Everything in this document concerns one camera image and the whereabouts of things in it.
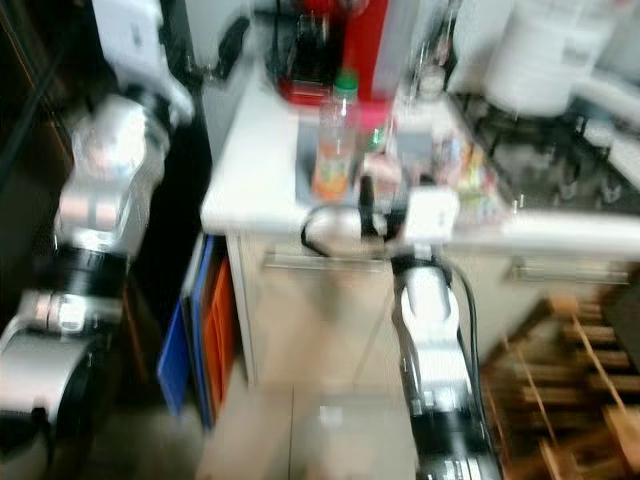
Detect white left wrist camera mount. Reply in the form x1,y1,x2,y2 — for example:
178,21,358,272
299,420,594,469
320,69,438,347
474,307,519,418
89,0,178,97

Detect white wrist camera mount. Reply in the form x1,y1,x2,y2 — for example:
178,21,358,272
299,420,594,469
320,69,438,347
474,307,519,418
404,187,462,248
89,0,178,97

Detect wooden slatted rack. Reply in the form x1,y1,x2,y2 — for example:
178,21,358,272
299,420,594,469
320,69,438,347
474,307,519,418
478,288,640,480

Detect white cabinet with drawers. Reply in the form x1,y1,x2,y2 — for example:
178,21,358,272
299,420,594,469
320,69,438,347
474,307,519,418
199,84,640,389

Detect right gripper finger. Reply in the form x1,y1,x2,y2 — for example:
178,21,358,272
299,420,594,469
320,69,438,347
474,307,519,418
357,174,382,241

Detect colourful snack packets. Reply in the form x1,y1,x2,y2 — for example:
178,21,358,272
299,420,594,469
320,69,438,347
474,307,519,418
430,130,503,206

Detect white rice cooker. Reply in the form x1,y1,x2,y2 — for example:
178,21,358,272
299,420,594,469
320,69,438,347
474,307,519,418
484,0,618,118

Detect red kitchen appliance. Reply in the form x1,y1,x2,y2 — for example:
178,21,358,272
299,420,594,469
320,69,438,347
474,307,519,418
274,0,393,108

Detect grey plastic tray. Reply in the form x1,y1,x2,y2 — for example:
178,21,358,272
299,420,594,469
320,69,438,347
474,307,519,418
294,104,446,211

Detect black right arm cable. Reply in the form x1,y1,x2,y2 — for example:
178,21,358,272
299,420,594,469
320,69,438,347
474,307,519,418
300,203,479,401

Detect orange drink bottle green cap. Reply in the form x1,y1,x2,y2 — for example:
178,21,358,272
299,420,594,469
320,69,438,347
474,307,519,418
309,67,362,203

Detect small clear bottle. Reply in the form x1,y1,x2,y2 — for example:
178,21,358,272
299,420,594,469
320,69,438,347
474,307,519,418
360,110,395,186

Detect blue flat board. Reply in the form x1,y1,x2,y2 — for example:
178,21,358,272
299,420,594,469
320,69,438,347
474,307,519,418
156,234,213,423

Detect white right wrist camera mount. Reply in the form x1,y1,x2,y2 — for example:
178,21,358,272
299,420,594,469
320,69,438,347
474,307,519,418
404,187,462,248

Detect metal drawer handle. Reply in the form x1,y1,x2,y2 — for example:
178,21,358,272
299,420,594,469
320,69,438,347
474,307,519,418
262,250,391,272

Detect black gas stove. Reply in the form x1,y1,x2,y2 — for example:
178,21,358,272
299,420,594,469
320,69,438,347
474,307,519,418
448,91,640,218

